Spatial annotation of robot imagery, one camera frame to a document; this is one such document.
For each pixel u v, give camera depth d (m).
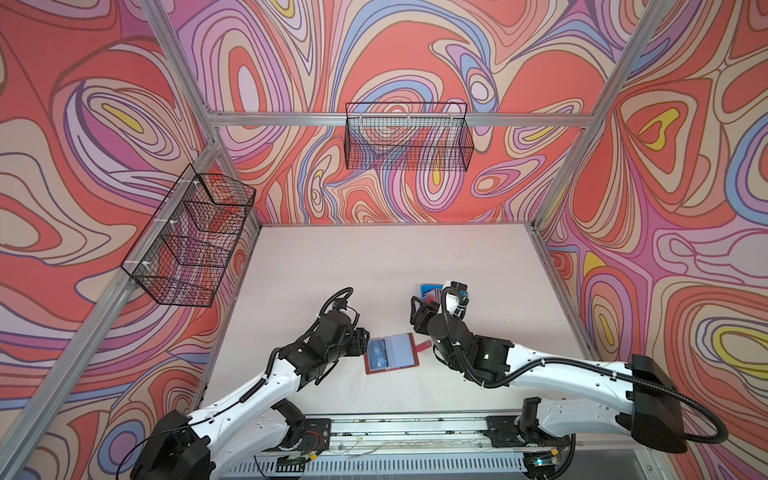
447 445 0.73
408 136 0.96
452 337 0.52
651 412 0.41
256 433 0.56
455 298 0.63
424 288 0.98
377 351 0.86
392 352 0.86
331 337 0.63
